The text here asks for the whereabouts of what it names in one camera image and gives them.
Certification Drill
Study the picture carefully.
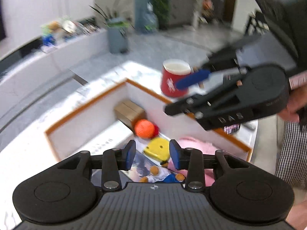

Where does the yellow plush toy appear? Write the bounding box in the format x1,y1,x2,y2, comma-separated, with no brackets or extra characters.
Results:
143,138,172,161

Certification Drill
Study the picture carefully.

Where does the person's right hand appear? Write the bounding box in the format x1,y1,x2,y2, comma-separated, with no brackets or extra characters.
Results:
278,84,307,121

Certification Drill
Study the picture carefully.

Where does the large water bottle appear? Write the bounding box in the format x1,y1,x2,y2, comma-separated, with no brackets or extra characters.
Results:
141,3,159,33

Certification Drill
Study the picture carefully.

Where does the grey drawer cabinet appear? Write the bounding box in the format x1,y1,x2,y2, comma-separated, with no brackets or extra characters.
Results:
168,0,200,28

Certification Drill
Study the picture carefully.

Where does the red paper cup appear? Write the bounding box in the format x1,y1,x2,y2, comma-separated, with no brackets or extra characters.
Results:
160,59,192,98

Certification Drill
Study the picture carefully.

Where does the dark printed box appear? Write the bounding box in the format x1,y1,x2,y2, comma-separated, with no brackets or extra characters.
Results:
130,152,157,183

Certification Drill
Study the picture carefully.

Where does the orange-rimmed white box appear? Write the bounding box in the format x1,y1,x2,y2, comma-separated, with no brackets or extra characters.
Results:
44,78,254,168

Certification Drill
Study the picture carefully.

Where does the grey trash bin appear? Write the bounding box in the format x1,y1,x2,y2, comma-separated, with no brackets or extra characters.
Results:
107,18,129,54

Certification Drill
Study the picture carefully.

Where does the hanging ivy plant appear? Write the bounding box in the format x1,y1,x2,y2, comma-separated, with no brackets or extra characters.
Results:
149,0,171,30

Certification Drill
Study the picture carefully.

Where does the long-leaf green plant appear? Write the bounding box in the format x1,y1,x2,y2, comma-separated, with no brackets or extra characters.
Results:
89,0,135,30

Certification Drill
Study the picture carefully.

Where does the checked clothing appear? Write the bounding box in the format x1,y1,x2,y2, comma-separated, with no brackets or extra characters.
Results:
275,119,307,188

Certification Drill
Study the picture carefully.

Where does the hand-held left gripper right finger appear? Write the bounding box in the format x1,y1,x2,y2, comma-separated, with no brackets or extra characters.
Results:
169,139,257,191

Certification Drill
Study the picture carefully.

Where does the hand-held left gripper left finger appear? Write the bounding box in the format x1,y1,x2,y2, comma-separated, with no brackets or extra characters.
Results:
49,139,137,191

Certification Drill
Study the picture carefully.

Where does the pink plush toy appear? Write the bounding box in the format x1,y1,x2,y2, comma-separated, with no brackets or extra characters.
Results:
167,136,217,188

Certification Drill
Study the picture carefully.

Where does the smartphone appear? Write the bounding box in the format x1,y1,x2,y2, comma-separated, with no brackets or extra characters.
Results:
223,123,242,135

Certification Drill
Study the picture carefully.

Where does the small gold box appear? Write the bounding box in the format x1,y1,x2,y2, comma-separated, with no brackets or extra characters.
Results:
114,100,146,133

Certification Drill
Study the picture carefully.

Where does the brown and blue plush toy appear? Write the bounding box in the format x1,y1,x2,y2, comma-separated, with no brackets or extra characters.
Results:
139,165,187,184

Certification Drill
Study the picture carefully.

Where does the brown teddy bear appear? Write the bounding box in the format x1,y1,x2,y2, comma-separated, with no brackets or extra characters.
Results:
49,21,61,33

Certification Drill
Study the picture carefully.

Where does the orange ball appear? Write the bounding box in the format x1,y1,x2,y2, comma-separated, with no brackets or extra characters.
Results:
134,119,160,139

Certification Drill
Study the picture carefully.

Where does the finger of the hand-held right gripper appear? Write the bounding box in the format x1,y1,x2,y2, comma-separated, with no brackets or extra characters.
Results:
175,48,248,90
164,75,250,121

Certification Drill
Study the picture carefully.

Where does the marble television console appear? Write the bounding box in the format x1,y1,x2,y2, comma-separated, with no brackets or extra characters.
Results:
0,27,109,106

